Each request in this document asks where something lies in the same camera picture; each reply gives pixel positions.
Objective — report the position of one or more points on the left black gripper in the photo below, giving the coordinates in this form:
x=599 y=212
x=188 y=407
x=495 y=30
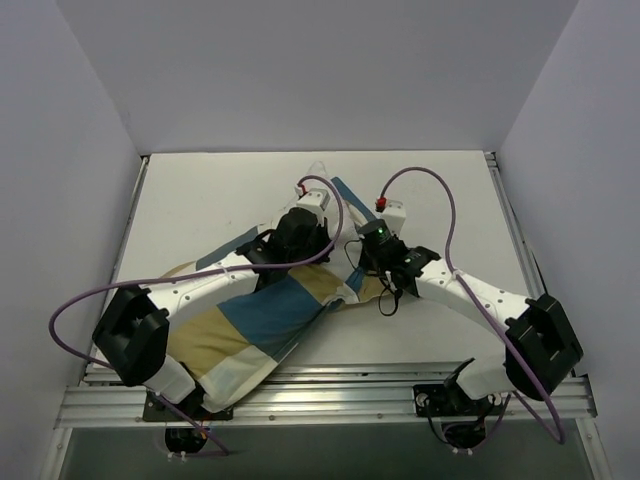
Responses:
x=310 y=235

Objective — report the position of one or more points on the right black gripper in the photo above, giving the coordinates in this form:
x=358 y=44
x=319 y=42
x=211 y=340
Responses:
x=375 y=245

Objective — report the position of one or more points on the checked blue beige pillowcase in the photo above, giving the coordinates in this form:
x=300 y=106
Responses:
x=235 y=346

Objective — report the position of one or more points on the white pillow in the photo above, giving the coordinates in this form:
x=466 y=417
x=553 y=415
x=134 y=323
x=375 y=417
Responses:
x=340 y=279

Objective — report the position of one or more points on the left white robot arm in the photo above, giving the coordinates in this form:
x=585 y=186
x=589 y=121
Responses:
x=135 y=331

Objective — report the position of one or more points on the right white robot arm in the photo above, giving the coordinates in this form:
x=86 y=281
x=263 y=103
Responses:
x=543 y=347

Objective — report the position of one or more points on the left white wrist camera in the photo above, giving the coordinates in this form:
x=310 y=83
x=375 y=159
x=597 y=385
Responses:
x=314 y=200

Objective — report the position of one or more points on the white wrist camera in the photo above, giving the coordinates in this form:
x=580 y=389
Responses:
x=314 y=200
x=392 y=212

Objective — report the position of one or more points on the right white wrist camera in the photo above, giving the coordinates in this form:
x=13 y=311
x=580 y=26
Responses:
x=392 y=212

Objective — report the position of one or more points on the aluminium rail frame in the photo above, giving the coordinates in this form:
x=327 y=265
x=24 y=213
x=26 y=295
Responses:
x=318 y=388

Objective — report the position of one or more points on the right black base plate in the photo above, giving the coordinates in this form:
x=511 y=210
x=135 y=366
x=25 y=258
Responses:
x=436 y=400

